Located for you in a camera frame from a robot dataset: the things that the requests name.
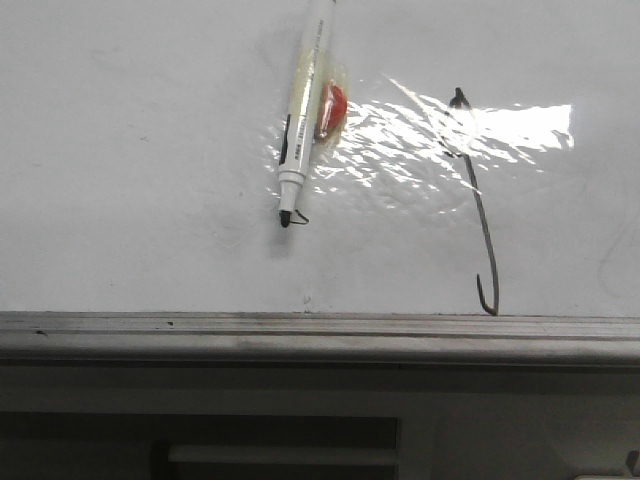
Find red magnet with tape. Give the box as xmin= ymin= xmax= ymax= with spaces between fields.
xmin=314 ymin=63 xmax=349 ymax=144

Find white whiteboard marker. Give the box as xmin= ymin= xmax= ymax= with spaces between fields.
xmin=278 ymin=1 xmax=336 ymax=228

